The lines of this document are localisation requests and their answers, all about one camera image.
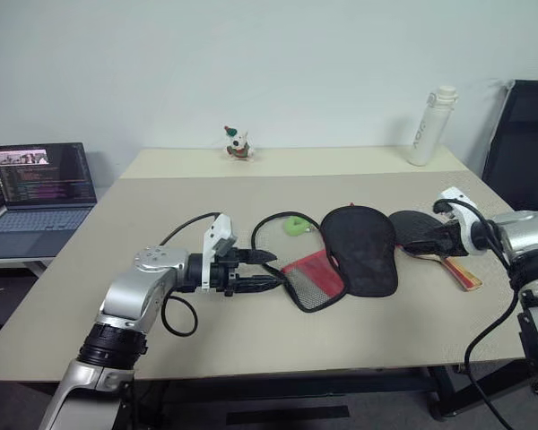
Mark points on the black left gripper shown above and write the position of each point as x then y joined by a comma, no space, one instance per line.
226,271

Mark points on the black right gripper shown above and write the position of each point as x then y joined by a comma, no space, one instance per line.
449,238

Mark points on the black table tennis paddle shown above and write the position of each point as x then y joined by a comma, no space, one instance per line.
410,224

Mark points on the black red mesh paddle case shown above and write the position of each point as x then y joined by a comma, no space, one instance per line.
363,251

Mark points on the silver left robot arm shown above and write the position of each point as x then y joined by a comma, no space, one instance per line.
130,286

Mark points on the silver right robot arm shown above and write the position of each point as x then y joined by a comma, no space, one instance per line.
522,237

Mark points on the green rubber case tag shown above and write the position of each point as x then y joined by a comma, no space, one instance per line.
296,226

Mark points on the white water bottle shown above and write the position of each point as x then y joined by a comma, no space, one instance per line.
423,130

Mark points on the small white dog figurine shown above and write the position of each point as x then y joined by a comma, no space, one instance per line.
238,145

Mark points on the black mesh office chair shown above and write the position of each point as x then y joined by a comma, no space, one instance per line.
524,143

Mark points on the open blue laptop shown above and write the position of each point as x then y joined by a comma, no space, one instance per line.
40,188

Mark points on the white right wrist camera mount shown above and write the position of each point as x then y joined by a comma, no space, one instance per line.
466,224

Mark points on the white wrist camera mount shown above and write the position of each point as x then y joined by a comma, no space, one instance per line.
466,224
217,230

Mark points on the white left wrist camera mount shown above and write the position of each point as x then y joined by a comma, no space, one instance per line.
217,230

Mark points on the black table frame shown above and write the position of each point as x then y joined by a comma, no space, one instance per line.
296,385

